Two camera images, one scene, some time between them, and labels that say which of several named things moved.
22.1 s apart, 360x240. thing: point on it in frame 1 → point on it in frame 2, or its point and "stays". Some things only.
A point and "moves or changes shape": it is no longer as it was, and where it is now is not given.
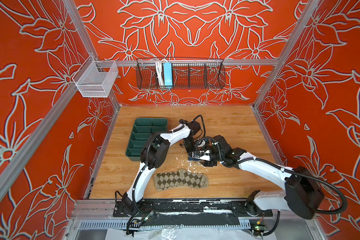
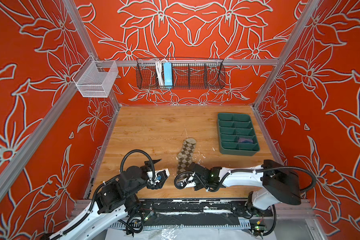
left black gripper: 190,151 → 153,186
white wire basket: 94,78 stays
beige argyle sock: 182,178 moves or changes shape
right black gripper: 209,163 → 197,188
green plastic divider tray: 143,128 → 232,126
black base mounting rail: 217,207 stays
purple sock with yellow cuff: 190,158 → 245,140
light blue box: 168,74 stays
